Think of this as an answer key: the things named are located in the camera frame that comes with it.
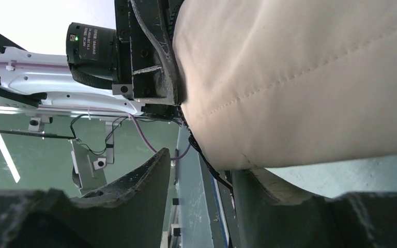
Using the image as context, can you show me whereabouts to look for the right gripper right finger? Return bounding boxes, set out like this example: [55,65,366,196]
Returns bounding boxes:
[232,169,397,247]

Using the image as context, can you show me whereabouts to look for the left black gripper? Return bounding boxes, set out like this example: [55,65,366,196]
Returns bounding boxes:
[114,1,183,115]

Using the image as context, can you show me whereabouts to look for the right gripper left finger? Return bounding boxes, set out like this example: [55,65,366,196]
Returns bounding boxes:
[0,148,171,247]

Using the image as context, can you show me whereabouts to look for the beige zip jacket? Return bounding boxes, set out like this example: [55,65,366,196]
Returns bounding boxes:
[173,1,397,170]

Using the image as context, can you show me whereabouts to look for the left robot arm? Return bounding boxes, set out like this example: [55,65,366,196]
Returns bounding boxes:
[0,1,182,120]

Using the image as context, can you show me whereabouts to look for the light blue table mat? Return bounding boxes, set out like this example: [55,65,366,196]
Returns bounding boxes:
[176,128,397,247]

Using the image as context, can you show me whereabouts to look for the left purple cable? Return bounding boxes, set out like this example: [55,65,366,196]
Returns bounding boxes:
[0,61,192,162]

